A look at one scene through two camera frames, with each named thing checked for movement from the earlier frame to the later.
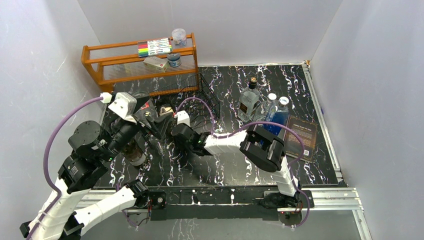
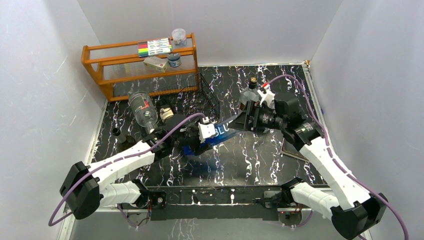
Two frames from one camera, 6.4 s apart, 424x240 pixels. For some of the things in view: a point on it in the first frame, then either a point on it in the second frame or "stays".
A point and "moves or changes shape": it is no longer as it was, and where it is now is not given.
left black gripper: x=159 y=126 → x=195 y=129
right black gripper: x=177 y=145 → x=253 y=109
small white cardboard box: x=158 y=63 stays
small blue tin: x=174 y=59 stays
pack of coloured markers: x=154 y=47 stays
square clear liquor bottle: x=248 y=101 stays
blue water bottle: x=280 y=115 moves or changes shape
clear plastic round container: x=179 y=36 stays
